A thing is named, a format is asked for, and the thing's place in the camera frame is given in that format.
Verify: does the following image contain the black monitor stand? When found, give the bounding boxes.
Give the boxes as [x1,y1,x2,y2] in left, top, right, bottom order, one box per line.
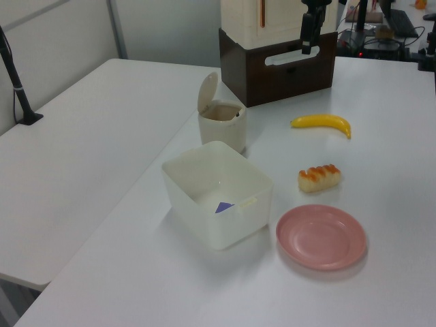
[355,0,369,32]

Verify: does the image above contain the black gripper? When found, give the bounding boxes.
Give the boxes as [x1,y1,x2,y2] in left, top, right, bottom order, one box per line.
[299,0,330,55]

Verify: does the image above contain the black keyboard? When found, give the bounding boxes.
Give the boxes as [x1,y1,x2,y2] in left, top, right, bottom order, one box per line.
[387,8,420,39]

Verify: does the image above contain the black camera stand pole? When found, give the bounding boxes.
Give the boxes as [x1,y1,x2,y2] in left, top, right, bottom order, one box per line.
[0,23,44,126]

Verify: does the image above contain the dark brown drawer box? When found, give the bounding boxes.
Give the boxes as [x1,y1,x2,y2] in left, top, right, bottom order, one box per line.
[217,27,338,108]

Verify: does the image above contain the beige lidded trash can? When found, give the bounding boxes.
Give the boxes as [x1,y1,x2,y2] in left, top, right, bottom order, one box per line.
[197,71,249,154]

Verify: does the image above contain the white plastic storage box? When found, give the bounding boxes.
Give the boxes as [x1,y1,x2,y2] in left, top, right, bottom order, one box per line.
[161,140,275,252]

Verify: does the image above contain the cream toy cabinet with handles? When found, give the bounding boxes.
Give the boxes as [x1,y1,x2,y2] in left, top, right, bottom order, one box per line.
[219,0,339,49]

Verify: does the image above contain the pink plate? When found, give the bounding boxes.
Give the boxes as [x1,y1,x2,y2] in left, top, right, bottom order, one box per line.
[275,203,369,272]

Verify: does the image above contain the yellow toy banana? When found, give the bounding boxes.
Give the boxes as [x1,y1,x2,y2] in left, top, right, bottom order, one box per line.
[290,113,352,140]

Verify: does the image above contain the black clamp mount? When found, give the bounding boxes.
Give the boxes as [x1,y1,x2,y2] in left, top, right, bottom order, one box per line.
[416,29,436,72]

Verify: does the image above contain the toy bread with orange glaze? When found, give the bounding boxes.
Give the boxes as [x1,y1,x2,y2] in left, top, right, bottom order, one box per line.
[298,163,342,194]

